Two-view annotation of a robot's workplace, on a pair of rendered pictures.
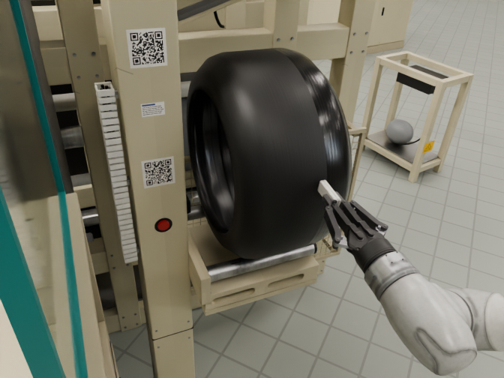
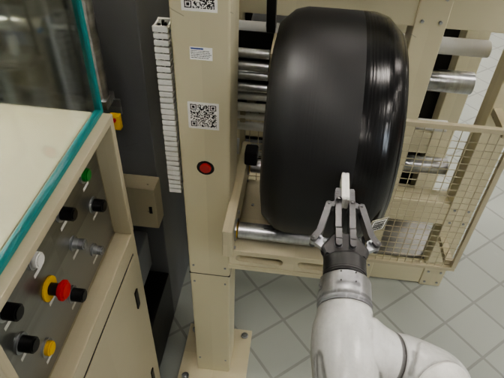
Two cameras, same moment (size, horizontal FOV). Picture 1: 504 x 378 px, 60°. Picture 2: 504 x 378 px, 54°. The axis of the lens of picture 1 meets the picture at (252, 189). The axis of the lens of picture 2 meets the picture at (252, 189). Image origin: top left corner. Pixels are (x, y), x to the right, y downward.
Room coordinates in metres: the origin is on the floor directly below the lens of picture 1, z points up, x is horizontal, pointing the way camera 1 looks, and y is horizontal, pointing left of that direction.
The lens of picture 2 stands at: (0.06, -0.38, 1.88)
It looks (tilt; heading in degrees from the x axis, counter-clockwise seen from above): 42 degrees down; 30
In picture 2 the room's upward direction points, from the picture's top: 3 degrees clockwise
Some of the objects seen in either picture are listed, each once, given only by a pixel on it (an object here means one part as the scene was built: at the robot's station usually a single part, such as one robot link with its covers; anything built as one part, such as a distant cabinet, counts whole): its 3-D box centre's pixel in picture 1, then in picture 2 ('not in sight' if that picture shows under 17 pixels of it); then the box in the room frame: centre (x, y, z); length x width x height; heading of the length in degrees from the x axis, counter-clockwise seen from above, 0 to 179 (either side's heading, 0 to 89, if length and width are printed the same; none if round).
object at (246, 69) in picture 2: not in sight; (242, 82); (1.29, 0.38, 1.05); 0.20 x 0.15 x 0.30; 115
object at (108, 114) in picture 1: (121, 181); (172, 115); (0.85, 0.31, 1.19); 0.05 x 0.04 x 0.48; 25
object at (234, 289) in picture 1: (258, 277); (294, 252); (0.91, -0.03, 0.84); 0.36 x 0.09 x 0.06; 115
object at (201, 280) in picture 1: (186, 244); (238, 194); (0.97, 0.19, 0.90); 0.40 x 0.03 x 0.10; 25
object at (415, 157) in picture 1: (409, 115); not in sight; (3.13, -1.19, 0.40); 0.60 x 0.35 x 0.80; 35
